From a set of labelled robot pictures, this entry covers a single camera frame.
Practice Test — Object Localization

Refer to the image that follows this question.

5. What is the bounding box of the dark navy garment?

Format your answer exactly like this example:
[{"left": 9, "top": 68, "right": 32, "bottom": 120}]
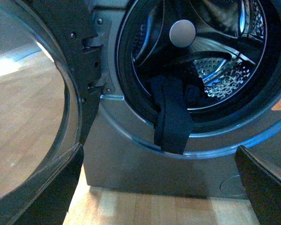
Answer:
[{"left": 148, "top": 75, "right": 206, "bottom": 155}]

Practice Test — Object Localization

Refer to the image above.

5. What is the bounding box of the round drain filter cover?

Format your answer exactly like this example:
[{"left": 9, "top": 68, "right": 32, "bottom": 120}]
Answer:
[{"left": 220, "top": 175, "right": 246, "bottom": 198}]

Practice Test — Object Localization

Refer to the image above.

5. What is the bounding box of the round grey drum hub cap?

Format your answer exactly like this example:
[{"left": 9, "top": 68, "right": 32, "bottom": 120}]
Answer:
[{"left": 169, "top": 20, "right": 196, "bottom": 48}]

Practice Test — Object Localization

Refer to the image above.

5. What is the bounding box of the washing machine glass door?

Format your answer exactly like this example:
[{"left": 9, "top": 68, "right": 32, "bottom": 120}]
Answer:
[{"left": 0, "top": 0, "right": 101, "bottom": 225}]

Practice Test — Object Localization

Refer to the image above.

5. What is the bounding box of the black rubber door gasket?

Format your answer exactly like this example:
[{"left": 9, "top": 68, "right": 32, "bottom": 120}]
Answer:
[{"left": 116, "top": 0, "right": 281, "bottom": 133}]

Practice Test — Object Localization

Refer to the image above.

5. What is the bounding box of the grey front-load washing machine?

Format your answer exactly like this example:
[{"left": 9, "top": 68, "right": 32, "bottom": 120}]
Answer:
[{"left": 84, "top": 0, "right": 281, "bottom": 197}]

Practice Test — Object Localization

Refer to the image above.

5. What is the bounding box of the steel perforated washer drum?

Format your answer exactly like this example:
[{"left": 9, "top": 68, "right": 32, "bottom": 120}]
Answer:
[{"left": 132, "top": 0, "right": 267, "bottom": 108}]

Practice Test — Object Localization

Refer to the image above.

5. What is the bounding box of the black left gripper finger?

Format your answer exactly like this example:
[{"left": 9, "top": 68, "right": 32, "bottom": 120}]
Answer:
[{"left": 235, "top": 145, "right": 281, "bottom": 225}]

